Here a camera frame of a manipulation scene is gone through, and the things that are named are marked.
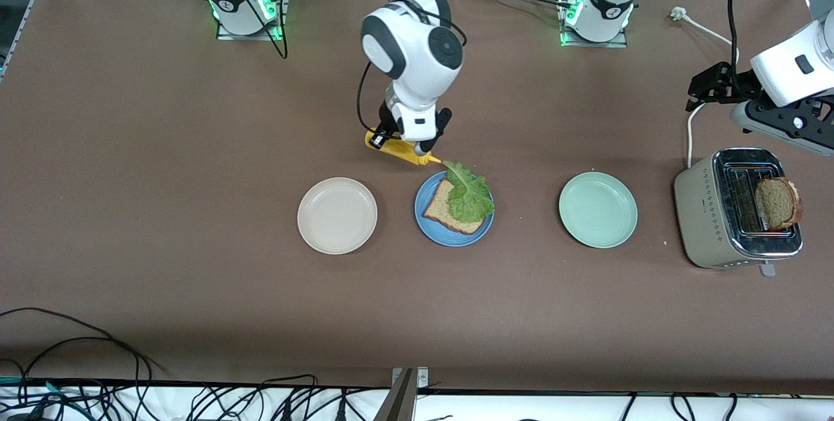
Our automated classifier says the yellow mustard squeeze bottle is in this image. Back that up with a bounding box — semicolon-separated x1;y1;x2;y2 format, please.
365;128;444;166

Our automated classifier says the brown bread slice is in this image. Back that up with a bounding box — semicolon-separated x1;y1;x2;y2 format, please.
423;180;491;235
755;177;803;231

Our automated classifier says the green lettuce leaf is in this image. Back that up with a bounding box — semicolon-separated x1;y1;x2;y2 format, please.
443;160;489;225

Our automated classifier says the blue round plate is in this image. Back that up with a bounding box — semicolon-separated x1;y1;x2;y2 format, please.
414;169;495;247

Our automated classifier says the beige round plate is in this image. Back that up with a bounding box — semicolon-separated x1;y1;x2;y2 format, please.
296;177;379;255

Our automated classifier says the mint green round plate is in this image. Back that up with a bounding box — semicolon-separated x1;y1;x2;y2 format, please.
558;171;639;250

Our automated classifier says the beige chrome two-slot toaster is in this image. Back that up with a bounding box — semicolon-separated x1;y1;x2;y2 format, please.
673;147;804;278

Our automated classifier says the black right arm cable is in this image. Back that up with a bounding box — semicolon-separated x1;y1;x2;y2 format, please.
218;0;468;138

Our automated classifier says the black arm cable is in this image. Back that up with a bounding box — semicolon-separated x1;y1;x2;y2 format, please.
218;0;468;138
728;0;747;83

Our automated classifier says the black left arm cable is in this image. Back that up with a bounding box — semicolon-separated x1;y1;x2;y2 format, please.
728;0;747;83

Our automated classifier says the white toaster power cord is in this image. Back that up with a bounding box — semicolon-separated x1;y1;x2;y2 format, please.
670;6;740;169

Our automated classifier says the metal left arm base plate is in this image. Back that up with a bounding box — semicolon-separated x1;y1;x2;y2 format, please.
556;0;629;49

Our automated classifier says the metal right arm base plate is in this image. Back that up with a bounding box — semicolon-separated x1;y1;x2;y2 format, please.
215;0;289;42

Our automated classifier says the silver metal edge bracket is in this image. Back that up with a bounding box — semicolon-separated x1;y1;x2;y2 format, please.
391;367;429;389

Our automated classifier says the dark grey metal post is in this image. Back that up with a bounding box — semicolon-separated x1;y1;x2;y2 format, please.
373;369;418;421

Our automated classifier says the thin black cable loop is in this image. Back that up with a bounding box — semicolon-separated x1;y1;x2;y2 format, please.
0;307;167;383

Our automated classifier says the teal cable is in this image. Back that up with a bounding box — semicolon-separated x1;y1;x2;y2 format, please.
0;375;89;418

